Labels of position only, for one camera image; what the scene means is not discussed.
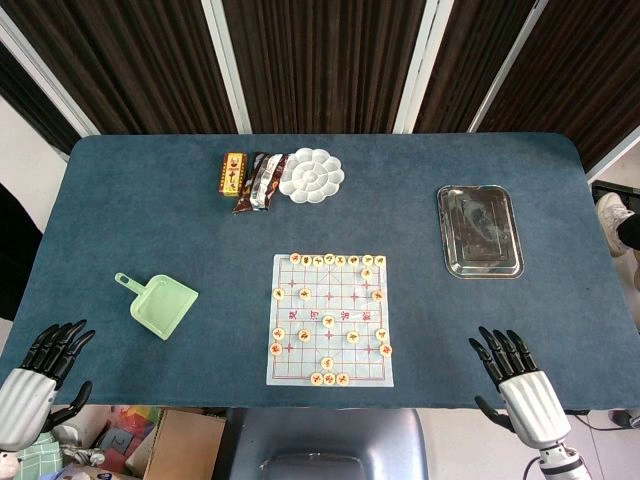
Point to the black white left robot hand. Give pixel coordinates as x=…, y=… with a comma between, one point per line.
x=25, y=400

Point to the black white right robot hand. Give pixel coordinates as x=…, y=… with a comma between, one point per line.
x=532, y=405

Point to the round wooden xiangqi piece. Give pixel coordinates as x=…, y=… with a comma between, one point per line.
x=327, y=362
x=304, y=293
x=329, y=258
x=353, y=260
x=368, y=259
x=341, y=260
x=380, y=260
x=295, y=258
x=318, y=261
x=329, y=378
x=378, y=295
x=353, y=336
x=316, y=378
x=275, y=348
x=382, y=334
x=306, y=260
x=342, y=379
x=328, y=321
x=304, y=335
x=279, y=293
x=385, y=350
x=367, y=273
x=277, y=333

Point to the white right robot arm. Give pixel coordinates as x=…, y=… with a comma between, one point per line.
x=562, y=462

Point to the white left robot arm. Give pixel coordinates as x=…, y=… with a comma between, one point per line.
x=6, y=459

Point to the green checked cloth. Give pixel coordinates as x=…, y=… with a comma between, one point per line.
x=37, y=457

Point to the blue tile with numeral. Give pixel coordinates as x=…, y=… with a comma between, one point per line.
x=116, y=441

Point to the colourful toy blocks box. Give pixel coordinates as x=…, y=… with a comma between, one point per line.
x=135, y=417

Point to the black garment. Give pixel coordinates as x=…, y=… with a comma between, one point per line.
x=17, y=250

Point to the light green plastic dustpan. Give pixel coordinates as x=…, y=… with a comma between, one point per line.
x=162, y=310

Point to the brown cardboard box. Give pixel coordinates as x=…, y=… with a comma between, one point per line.
x=185, y=440

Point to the rectangular metal tray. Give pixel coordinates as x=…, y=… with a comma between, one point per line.
x=480, y=231

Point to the black trouser leg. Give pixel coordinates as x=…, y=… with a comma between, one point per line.
x=630, y=230

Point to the white sneaker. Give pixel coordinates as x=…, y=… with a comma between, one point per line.
x=611, y=220

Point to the blue table cloth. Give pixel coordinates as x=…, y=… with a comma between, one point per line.
x=150, y=225

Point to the grey blue chair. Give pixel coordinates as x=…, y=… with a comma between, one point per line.
x=320, y=440

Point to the translucent xiangqi board sheet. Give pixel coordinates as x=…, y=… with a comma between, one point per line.
x=330, y=305

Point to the dark brown partition panel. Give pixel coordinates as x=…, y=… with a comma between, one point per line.
x=575, y=75
x=465, y=65
x=30, y=100
x=125, y=60
x=325, y=65

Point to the yellow red printed box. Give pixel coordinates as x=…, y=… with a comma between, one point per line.
x=232, y=173

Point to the white flower-shaped paint palette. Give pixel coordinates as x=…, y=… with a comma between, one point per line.
x=311, y=175

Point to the silver brown snack packet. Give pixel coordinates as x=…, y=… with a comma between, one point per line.
x=267, y=185

